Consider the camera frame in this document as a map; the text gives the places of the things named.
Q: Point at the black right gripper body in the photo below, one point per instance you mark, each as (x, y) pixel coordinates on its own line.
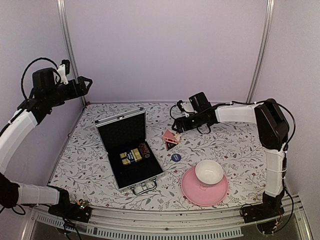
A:
(197, 122)

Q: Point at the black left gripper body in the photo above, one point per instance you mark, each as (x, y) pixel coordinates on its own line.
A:
(56, 96)

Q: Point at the pink card deck box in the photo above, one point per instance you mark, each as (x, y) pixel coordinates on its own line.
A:
(171, 137)

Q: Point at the blue gold card deck box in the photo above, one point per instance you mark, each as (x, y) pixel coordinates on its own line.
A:
(130, 156)

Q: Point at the aluminium poker case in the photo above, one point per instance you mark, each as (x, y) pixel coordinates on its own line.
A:
(133, 164)

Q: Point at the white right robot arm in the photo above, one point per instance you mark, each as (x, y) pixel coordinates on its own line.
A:
(272, 125)

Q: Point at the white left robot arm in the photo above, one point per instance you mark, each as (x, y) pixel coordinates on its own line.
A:
(28, 115)

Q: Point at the black triangular card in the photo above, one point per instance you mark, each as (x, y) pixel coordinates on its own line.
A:
(169, 145)

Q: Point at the blue dealer button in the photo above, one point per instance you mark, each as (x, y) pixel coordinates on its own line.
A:
(176, 157)

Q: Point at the white bowl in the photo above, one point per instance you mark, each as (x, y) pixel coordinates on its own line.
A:
(209, 172)

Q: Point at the pink plate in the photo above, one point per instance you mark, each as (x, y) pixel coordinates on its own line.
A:
(201, 195)

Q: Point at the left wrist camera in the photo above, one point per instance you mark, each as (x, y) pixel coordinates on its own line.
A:
(64, 70)

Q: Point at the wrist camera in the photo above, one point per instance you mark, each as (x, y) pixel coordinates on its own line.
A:
(64, 70)
(186, 108)

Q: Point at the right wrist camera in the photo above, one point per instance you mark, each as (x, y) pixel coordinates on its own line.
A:
(186, 108)

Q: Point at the left aluminium frame post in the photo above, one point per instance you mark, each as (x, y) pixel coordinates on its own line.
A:
(61, 7)

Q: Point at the aluminium frame post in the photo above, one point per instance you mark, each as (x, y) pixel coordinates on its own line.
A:
(61, 7)
(262, 49)

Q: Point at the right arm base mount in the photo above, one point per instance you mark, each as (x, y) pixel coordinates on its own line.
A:
(252, 213)

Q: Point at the front aluminium rail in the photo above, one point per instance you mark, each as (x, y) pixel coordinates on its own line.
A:
(209, 224)

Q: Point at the right aluminium frame post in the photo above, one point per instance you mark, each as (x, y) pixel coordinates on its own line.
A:
(262, 49)

